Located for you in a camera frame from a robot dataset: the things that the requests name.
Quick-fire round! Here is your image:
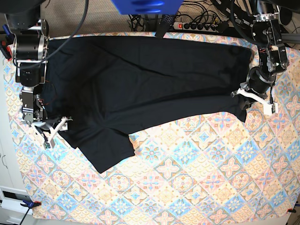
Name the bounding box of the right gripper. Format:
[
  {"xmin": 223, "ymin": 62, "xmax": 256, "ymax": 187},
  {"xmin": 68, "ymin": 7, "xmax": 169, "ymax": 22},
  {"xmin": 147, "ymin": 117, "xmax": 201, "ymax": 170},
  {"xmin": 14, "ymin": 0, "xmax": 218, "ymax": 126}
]
[{"xmin": 32, "ymin": 117, "xmax": 63, "ymax": 137}]

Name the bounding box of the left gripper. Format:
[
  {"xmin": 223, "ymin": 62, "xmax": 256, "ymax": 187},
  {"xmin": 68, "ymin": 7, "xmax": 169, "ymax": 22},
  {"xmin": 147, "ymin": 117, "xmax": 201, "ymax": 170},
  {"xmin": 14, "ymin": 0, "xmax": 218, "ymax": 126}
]
[{"xmin": 239, "ymin": 67, "xmax": 277, "ymax": 110}]

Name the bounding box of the black T-shirt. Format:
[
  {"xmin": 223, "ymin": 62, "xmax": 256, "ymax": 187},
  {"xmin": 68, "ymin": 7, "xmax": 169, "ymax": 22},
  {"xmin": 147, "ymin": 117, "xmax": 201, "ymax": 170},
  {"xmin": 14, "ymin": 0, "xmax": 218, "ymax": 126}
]
[{"xmin": 41, "ymin": 36, "xmax": 252, "ymax": 173}]

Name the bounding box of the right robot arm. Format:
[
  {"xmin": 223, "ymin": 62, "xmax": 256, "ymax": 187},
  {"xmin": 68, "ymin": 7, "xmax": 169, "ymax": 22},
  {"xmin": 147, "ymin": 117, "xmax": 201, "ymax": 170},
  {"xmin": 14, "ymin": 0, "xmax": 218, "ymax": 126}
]
[{"xmin": 0, "ymin": 0, "xmax": 60, "ymax": 140}]

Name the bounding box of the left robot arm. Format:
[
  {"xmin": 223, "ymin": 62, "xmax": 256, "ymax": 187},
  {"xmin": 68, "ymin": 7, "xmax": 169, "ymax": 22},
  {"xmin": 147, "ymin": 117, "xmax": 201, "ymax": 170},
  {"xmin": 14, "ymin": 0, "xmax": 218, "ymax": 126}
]
[{"xmin": 230, "ymin": 0, "xmax": 289, "ymax": 116}]

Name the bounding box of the patterned tablecloth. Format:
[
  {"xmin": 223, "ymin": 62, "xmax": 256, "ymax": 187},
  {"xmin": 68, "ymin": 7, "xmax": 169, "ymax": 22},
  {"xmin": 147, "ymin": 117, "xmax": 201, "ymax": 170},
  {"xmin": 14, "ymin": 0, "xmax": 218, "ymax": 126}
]
[{"xmin": 2, "ymin": 30, "xmax": 300, "ymax": 222}]

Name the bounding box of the white cabinet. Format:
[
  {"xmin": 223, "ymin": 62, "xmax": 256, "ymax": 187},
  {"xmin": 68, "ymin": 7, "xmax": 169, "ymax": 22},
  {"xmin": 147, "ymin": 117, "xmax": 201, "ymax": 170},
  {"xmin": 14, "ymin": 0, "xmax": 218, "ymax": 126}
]
[{"xmin": 0, "ymin": 60, "xmax": 30, "ymax": 224}]

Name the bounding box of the blue clamp lower left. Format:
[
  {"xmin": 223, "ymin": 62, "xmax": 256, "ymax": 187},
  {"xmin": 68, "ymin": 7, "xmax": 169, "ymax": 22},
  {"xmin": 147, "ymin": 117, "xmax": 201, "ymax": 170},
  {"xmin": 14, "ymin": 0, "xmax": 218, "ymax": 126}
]
[{"xmin": 20, "ymin": 200, "xmax": 41, "ymax": 209}]

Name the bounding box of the blue clamp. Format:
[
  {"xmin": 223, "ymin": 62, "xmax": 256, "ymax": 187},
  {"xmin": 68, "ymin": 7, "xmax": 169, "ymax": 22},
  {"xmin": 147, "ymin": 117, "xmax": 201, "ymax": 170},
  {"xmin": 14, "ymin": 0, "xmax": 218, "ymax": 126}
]
[
  {"xmin": 20, "ymin": 200, "xmax": 41, "ymax": 209},
  {"xmin": 0, "ymin": 24, "xmax": 15, "ymax": 61}
]

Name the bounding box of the blue clamp upper left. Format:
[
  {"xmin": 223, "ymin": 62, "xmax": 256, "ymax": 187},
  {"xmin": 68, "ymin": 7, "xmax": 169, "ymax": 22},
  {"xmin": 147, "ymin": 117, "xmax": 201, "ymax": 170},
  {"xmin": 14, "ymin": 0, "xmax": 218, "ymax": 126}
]
[{"xmin": 0, "ymin": 24, "xmax": 15, "ymax": 61}]

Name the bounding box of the white power strip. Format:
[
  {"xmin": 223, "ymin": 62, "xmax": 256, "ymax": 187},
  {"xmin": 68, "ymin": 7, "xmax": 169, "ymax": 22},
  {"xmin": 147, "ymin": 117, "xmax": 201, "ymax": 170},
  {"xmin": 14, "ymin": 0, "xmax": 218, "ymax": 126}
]
[{"xmin": 173, "ymin": 22, "xmax": 217, "ymax": 32}]

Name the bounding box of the orange clamp lower right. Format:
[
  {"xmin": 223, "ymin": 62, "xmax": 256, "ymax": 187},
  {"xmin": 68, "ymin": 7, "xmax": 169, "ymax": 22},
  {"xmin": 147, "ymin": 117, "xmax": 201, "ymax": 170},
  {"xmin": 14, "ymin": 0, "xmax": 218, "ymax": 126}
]
[{"xmin": 287, "ymin": 208, "xmax": 297, "ymax": 213}]

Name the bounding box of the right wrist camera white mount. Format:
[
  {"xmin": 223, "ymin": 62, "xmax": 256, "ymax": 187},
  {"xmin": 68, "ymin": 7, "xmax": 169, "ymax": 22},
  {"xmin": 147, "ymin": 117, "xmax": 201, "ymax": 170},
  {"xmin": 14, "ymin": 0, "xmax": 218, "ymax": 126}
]
[{"xmin": 42, "ymin": 117, "xmax": 72, "ymax": 149}]

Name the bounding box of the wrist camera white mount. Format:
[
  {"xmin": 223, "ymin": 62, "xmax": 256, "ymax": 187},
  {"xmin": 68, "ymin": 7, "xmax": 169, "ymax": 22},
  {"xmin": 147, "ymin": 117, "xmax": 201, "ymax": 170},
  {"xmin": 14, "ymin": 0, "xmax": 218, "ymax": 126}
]
[
  {"xmin": 42, "ymin": 117, "xmax": 72, "ymax": 149},
  {"xmin": 231, "ymin": 88, "xmax": 278, "ymax": 116}
]

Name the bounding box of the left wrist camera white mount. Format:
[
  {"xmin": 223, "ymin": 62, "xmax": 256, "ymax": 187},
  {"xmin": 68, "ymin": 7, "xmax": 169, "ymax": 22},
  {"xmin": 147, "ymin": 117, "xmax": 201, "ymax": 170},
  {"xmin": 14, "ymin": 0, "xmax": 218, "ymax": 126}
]
[{"xmin": 231, "ymin": 88, "xmax": 278, "ymax": 116}]

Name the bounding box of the black strap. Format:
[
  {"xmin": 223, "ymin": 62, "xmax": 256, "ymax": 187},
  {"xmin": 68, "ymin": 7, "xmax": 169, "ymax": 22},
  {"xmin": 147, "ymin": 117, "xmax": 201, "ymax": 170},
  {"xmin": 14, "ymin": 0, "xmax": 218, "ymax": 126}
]
[{"xmin": 154, "ymin": 14, "xmax": 175, "ymax": 38}]

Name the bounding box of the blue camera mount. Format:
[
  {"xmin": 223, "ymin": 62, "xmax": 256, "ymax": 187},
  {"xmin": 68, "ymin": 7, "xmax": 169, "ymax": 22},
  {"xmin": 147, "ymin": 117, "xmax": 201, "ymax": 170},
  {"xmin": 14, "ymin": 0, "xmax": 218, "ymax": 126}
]
[{"xmin": 112, "ymin": 0, "xmax": 184, "ymax": 15}]

